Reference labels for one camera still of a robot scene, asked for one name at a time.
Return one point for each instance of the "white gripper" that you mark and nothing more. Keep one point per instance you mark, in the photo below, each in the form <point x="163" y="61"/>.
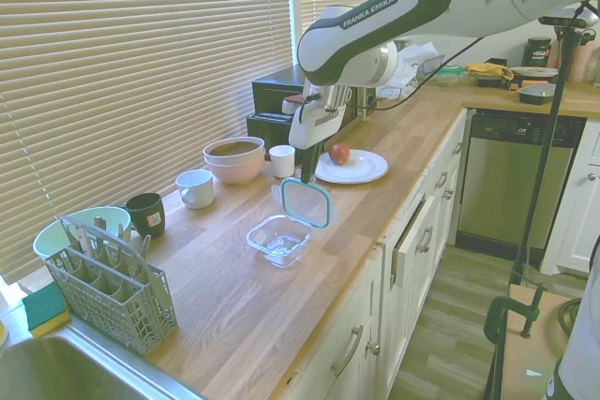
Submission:
<point x="314" y="126"/>

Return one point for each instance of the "clear lid with teal rim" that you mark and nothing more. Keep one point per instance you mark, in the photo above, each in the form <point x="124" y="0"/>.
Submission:
<point x="304" y="203"/>

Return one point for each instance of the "white Franka Emika robot arm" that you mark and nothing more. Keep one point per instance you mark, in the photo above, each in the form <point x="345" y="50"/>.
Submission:
<point x="375" y="2"/>

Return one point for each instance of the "square glass food container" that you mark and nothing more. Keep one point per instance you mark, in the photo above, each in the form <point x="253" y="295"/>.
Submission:
<point x="279" y="243"/>

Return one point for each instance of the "clear container with black rim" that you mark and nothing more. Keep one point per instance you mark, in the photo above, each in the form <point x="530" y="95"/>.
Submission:
<point x="431" y="65"/>

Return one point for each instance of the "clear bowl with green lid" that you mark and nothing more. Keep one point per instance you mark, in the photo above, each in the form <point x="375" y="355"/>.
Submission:
<point x="450" y="76"/>

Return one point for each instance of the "black food tray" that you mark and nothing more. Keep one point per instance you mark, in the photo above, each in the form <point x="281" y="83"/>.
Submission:
<point x="536" y="94"/>

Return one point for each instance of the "plate with food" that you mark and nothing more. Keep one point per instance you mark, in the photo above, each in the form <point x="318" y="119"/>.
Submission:
<point x="532" y="72"/>

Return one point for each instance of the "red apple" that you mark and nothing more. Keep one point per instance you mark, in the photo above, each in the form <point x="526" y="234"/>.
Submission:
<point x="340" y="153"/>

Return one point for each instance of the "tall white cup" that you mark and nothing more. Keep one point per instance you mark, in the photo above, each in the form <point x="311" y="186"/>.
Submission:
<point x="282" y="162"/>

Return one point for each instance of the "white dinner plate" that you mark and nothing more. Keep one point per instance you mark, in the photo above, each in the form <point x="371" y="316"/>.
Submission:
<point x="361" y="168"/>

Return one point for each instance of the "silver metal stand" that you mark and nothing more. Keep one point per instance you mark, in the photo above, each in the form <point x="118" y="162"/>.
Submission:
<point x="366" y="107"/>

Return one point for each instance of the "pink bowl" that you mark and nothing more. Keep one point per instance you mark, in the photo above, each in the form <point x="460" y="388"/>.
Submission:
<point x="234" y="173"/>

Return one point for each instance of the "black toaster oven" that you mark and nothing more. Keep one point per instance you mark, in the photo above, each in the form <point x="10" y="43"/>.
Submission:
<point x="272" y="91"/>

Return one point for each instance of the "wide white mug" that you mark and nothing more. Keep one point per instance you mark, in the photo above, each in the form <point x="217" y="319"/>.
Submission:
<point x="197" y="189"/>

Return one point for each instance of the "white base cabinets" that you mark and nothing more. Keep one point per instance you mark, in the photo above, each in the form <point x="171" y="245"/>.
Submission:
<point x="356" y="287"/>

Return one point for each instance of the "white plastic bag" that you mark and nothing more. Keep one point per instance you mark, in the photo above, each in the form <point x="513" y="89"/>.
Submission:
<point x="415" y="65"/>

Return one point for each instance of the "silver cabinet knob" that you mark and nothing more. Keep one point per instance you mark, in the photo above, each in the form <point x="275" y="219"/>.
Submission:
<point x="593" y="178"/>
<point x="375" y="347"/>
<point x="449" y="193"/>

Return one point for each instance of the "dark tin can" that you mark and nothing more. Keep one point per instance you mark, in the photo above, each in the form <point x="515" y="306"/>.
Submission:
<point x="403" y="44"/>

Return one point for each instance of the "black mug with sticker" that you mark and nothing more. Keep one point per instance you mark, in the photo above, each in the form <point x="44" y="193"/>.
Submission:
<point x="146" y="215"/>

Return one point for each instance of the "wide beige window blind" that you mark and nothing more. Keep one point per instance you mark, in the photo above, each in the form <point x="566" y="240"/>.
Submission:
<point x="140" y="67"/>

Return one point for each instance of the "stainless steel dishwasher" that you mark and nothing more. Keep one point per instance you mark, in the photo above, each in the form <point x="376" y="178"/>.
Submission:
<point x="506" y="184"/>

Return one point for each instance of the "black plastic tray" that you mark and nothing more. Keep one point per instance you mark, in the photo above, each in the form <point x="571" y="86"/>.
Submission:
<point x="492" y="81"/>

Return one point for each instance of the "yellow cloth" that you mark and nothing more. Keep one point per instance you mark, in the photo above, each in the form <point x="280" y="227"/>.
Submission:
<point x="490" y="69"/>

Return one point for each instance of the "green clamp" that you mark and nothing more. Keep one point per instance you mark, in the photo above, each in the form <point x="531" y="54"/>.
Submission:
<point x="497" y="315"/>

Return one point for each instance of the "grey plastic cutlery basket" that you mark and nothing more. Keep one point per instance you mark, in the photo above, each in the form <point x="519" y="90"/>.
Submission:
<point x="117" y="306"/>

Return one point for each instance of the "black Vega protein tub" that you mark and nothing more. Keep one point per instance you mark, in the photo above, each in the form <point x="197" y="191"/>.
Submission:
<point x="536" y="53"/>

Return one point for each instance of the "mint green bowl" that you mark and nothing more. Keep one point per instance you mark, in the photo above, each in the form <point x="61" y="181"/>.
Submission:
<point x="56" y="236"/>

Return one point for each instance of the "white side cabinet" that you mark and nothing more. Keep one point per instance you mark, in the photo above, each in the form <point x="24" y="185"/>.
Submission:
<point x="579" y="212"/>

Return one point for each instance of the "pink bottle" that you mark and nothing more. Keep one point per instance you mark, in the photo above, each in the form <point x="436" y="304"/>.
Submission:
<point x="583" y="63"/>

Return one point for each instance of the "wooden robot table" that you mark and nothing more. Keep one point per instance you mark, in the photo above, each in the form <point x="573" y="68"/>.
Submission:
<point x="529" y="362"/>

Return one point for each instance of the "green and yellow sponge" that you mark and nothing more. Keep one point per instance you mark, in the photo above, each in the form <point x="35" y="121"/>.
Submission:
<point x="44" y="308"/>

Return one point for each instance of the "stainless steel sink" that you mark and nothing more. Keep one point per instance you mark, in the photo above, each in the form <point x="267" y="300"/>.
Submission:
<point x="70" y="372"/>

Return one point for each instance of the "yellow dish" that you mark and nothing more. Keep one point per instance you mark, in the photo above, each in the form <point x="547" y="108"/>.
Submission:
<point x="3" y="332"/>

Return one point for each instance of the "black camera tripod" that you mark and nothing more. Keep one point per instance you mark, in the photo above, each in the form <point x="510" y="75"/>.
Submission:
<point x="539" y="175"/>

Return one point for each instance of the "black stereo camera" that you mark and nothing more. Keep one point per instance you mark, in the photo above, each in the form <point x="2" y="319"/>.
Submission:
<point x="569" y="19"/>

